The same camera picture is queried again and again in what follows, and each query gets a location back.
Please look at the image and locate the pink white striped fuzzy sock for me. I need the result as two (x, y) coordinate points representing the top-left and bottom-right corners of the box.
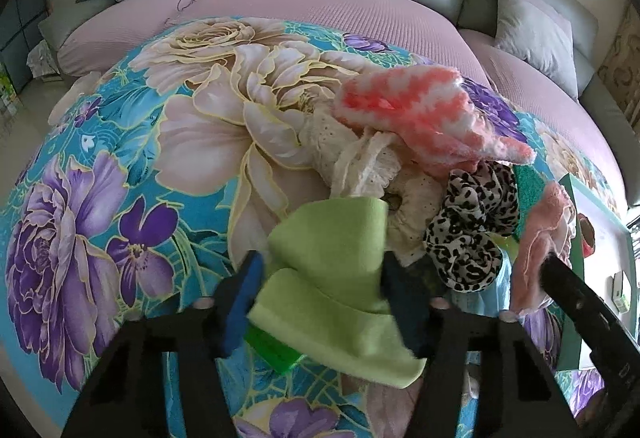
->
(332, 65), (536, 169)

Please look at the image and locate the green scouring sponge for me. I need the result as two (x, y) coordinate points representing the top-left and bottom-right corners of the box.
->
(512, 163), (548, 239)

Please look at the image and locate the white tray with teal rim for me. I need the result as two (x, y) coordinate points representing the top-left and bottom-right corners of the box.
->
(556, 173), (640, 371)

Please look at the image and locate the dark grey cabinet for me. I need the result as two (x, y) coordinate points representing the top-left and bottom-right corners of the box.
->
(0, 0), (48, 94)

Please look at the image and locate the crumpled white bag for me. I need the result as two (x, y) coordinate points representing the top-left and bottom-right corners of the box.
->
(27, 45), (63, 81)

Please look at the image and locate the cream scrunchie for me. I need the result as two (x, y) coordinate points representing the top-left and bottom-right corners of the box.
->
(385, 168), (451, 264)

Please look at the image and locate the green carton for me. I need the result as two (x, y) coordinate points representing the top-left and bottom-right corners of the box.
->
(0, 63), (21, 109)

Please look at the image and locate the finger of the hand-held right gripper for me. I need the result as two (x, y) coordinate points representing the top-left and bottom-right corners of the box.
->
(541, 255), (623, 349)

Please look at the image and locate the light green cloth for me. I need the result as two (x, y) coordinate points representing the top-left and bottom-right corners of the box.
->
(247, 196), (427, 389)

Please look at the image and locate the floral printed blanket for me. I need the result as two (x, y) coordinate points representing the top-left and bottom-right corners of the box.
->
(0, 15), (631, 438)

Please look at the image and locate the pink sofa cover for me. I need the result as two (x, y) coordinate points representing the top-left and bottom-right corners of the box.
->
(57, 0), (640, 219)

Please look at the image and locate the thin dark cable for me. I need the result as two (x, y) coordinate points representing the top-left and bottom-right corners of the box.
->
(165, 0), (201, 26)

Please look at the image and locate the pink fuzzy scrunchie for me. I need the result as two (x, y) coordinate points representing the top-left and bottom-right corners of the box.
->
(510, 180), (581, 314)

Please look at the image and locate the white lace cloth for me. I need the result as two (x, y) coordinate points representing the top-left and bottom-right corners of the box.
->
(299, 110), (401, 199)

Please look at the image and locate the grey lilac pillow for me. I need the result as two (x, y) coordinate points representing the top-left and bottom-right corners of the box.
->
(492, 0), (583, 91)

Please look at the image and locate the beige patterned curtain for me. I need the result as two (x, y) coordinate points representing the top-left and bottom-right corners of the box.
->
(597, 3), (640, 119)

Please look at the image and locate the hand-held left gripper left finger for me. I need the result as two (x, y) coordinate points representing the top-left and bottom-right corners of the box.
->
(60, 252), (265, 438)

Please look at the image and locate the red round object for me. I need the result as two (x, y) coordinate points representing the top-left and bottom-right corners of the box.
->
(577, 214), (597, 261)

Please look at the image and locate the leopard print scrunchie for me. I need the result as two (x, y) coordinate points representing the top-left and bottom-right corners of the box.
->
(424, 163), (521, 293)

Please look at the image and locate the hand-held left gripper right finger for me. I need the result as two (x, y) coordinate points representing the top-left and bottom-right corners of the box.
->
(382, 252), (583, 438)

